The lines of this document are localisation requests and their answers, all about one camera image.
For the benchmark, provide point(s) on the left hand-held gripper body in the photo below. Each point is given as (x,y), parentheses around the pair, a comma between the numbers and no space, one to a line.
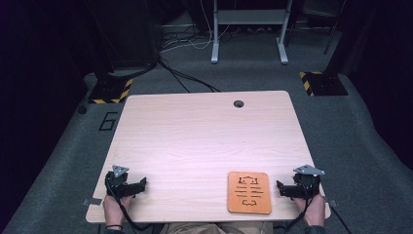
(118,182)

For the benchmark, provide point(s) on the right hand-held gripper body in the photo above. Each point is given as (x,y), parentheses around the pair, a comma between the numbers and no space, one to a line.
(307,185)

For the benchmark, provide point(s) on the orange leather cut-out mat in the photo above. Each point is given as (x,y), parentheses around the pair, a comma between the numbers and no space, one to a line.
(249,192)

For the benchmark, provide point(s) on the person's right hand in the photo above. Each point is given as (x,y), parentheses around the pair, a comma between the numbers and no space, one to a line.
(314,211)

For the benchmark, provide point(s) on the person's left hand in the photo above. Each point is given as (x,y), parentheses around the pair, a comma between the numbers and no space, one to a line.
(113,209)

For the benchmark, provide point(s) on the grey tape piece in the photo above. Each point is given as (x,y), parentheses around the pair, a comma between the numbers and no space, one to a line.
(92,202)
(332,203)

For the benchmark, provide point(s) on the black wristband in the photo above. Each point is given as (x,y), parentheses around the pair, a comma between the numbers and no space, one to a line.
(114,226)

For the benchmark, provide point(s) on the small dark round object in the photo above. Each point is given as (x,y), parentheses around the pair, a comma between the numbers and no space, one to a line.
(82,109)

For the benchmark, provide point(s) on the hazard-striped black stand base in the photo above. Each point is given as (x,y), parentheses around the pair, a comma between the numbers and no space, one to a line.
(324,85)
(107,91)

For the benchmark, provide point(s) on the dark cabinet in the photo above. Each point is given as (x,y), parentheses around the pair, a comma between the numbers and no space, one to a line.
(130,32)

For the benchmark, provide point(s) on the thin black pole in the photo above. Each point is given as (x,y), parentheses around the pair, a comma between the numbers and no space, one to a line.
(333,30)

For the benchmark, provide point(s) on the black stand post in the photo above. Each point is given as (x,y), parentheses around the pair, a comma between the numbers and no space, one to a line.
(341,58)

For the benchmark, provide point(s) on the white metal stand frame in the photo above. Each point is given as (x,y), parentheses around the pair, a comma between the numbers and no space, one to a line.
(250,17)

